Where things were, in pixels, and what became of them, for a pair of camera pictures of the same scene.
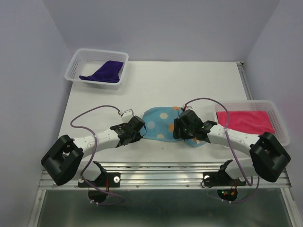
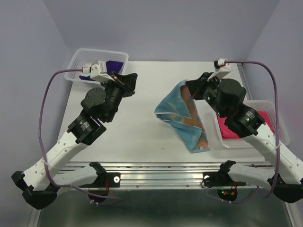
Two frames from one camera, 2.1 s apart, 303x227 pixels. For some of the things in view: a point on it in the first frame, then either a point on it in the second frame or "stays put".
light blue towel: x=159 y=126 to x=179 y=110
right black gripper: x=178 y=124 to x=197 y=86
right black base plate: x=221 y=178 stays put
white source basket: x=86 y=61 stays put
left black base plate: x=105 y=180 stays put
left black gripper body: x=136 y=137 to x=118 y=89
